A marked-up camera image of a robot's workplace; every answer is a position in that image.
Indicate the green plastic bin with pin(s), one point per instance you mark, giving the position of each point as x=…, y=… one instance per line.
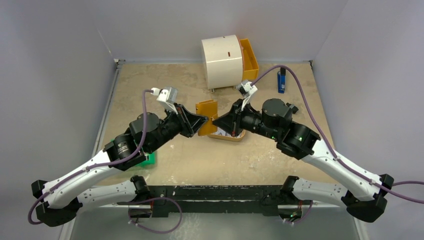
x=150, y=159

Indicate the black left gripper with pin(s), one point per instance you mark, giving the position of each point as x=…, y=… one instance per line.
x=189, y=123

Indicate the white round drawer cabinet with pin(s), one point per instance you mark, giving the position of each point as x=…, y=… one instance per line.
x=223, y=61

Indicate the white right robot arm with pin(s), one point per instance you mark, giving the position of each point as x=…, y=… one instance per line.
x=356, y=189

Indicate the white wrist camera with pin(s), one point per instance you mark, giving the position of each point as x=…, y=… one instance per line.
x=247, y=90
x=166, y=97

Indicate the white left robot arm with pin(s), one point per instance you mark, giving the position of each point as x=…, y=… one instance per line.
x=60, y=200

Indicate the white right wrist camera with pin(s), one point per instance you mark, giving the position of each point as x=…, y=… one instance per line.
x=247, y=90

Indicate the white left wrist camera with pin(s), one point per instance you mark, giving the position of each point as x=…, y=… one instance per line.
x=166, y=97

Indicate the small black knob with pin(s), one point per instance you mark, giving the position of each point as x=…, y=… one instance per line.
x=293, y=107

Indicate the orange open drawer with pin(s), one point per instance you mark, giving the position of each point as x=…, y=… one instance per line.
x=250, y=64

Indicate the orange oval tray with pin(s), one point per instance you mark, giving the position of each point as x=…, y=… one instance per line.
x=237, y=138

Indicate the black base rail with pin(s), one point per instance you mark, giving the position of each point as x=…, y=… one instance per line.
x=267, y=200

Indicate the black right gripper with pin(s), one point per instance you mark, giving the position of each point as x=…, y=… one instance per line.
x=236, y=119

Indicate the blue black marker pen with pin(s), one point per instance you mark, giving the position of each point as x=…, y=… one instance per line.
x=281, y=80

